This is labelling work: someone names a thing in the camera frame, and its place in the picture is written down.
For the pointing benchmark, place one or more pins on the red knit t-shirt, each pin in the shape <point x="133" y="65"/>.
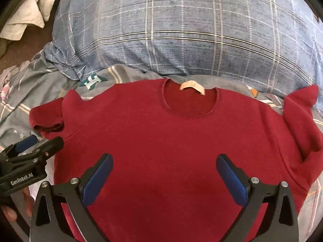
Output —
<point x="164" y="185"/>

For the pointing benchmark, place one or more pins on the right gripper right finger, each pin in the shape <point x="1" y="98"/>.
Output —
<point x="279" y="222"/>

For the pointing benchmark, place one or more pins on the blue plaid pillow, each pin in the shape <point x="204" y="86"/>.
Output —
<point x="272" y="45"/>

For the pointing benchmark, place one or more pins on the cream crumpled cloth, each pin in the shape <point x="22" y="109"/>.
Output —
<point x="27" y="12"/>

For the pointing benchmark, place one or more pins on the person's left hand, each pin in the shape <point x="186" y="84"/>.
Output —
<point x="11" y="215"/>

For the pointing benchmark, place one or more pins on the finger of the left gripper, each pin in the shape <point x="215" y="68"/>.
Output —
<point x="45" y="151"/>
<point x="22" y="145"/>

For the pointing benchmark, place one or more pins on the grey patterned bed sheet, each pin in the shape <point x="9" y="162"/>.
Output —
<point x="35" y="83"/>

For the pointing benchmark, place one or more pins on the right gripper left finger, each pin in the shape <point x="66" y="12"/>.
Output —
<point x="48" y="219"/>

